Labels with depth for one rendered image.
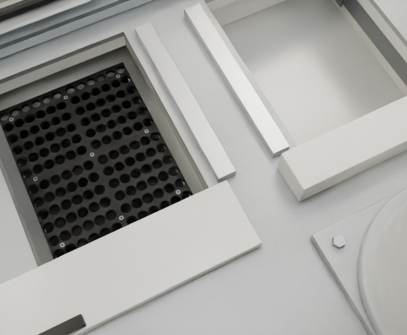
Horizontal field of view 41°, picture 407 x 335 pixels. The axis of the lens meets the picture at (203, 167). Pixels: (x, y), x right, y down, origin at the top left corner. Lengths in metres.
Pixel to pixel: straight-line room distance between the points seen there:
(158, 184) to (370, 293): 0.27
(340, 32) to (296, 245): 0.41
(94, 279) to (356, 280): 0.26
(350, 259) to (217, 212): 0.14
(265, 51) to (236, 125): 0.23
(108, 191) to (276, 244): 0.21
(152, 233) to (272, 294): 0.14
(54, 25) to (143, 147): 0.19
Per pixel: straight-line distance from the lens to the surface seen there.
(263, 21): 0.89
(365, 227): 0.61
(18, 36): 0.72
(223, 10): 0.85
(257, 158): 0.63
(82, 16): 0.73
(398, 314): 0.54
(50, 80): 0.84
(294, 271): 0.59
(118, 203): 0.66
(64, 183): 0.68
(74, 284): 0.58
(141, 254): 0.58
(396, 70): 0.85
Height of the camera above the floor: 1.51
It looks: 65 degrees down
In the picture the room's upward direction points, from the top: straight up
